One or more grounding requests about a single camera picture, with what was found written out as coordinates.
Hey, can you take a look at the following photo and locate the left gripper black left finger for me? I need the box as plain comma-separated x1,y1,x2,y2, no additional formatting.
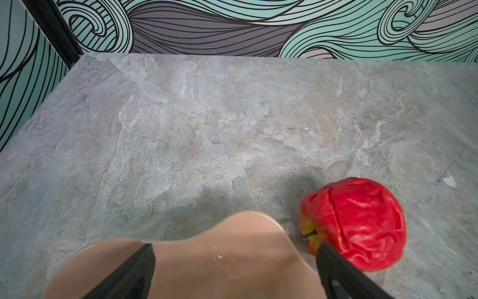
83,244,156,299

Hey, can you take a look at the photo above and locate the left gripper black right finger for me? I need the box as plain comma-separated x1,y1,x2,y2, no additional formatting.
316,243,393,299

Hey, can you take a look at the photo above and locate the red fake apple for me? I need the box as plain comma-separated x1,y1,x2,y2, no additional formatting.
299,178,407,272

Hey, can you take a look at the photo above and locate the pink scalloped fruit bowl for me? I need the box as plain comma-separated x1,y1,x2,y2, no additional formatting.
44,211,326,299

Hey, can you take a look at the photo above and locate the black corner frame post left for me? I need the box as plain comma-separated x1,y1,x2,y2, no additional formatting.
22,0,83,69

